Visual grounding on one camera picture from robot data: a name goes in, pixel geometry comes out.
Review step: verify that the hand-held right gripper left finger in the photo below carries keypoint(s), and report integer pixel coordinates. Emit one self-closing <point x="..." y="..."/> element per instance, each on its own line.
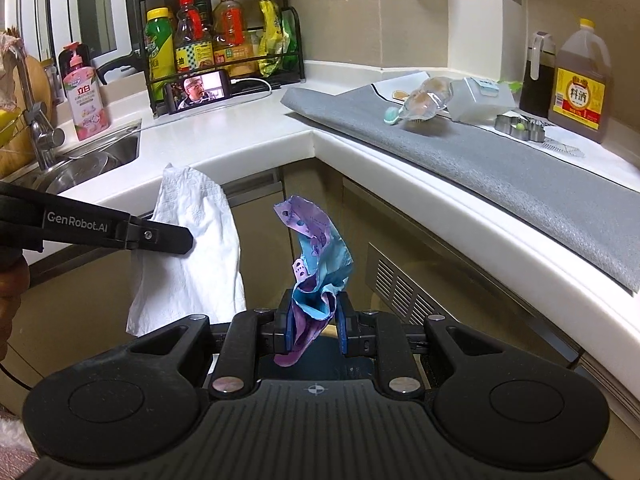
<point x="290" y="332"/>

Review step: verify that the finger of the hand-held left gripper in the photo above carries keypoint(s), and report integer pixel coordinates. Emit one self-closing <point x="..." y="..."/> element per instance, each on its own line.
<point x="165" y="237"/>

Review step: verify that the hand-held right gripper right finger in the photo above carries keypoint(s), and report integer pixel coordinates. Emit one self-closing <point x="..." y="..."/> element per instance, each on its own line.
<point x="342" y="335"/>

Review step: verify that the white paper tissue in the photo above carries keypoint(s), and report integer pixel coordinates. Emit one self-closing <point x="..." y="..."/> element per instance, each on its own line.
<point x="200" y="270"/>

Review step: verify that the purple blue wrapper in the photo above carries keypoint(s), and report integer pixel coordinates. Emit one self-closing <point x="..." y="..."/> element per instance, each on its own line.
<point x="320" y="250"/>

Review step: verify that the green toothbrush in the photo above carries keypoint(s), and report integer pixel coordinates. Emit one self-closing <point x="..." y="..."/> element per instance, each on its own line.
<point x="391" y="116"/>

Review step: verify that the person's left hand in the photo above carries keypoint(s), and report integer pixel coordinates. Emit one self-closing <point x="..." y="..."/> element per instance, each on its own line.
<point x="12" y="280"/>

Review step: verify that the steel kitchen sink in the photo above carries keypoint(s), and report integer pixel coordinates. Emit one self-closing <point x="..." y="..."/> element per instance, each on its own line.
<point x="100" y="155"/>

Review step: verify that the cabinet vent grille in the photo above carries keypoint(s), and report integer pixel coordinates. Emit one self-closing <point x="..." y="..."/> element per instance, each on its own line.
<point x="405" y="280"/>

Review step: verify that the steel faucet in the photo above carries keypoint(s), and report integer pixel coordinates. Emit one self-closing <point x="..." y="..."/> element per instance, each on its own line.
<point x="40" y="125"/>

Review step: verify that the pink dish soap bottle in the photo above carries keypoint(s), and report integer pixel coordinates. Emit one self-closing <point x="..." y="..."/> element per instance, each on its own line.
<point x="87" y="105"/>

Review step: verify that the wooden cutting board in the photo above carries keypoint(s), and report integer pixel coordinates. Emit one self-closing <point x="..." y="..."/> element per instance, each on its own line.
<point x="42" y="80"/>

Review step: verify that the black smartphone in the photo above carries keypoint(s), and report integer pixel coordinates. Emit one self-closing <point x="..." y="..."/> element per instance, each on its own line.
<point x="200" y="91"/>

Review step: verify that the green yellow plastic bottle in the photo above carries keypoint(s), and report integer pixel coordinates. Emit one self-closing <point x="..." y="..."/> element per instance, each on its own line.
<point x="160" y="45"/>

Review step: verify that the red cap vinegar bottle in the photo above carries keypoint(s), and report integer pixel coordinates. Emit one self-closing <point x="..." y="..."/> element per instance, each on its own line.
<point x="192" y="40"/>

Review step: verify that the grey fabric mat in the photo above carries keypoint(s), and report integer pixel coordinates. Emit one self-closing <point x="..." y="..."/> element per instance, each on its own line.
<point x="500" y="185"/>

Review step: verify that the orange cooking oil bottle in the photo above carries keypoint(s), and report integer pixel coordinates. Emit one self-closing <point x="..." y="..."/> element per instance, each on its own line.
<point x="231" y="30"/>

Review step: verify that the yellow snack packet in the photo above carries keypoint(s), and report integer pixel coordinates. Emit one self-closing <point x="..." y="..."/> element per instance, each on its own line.
<point x="270" y="25"/>

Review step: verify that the clear printed plastic bag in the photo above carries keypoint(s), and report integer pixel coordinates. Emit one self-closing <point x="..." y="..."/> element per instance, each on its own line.
<point x="425" y="100"/>

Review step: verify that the white printed mat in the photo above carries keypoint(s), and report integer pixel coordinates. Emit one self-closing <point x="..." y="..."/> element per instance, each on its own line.
<point x="390" y="85"/>

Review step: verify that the metal cookie cutter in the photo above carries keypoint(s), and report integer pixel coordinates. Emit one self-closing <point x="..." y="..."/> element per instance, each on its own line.
<point x="505" y="122"/>

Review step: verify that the white translucent plastic box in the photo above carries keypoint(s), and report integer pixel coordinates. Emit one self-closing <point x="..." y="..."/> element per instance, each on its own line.
<point x="480" y="102"/>

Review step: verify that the green snack packet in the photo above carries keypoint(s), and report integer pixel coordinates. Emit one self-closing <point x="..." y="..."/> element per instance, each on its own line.
<point x="512" y="86"/>

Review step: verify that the dark oil dispenser bottle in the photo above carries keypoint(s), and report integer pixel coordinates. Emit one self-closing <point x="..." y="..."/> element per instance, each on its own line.
<point x="536" y="85"/>

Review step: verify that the cooking wine jug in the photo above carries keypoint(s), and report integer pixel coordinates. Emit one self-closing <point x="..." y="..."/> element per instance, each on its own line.
<point x="577" y="100"/>

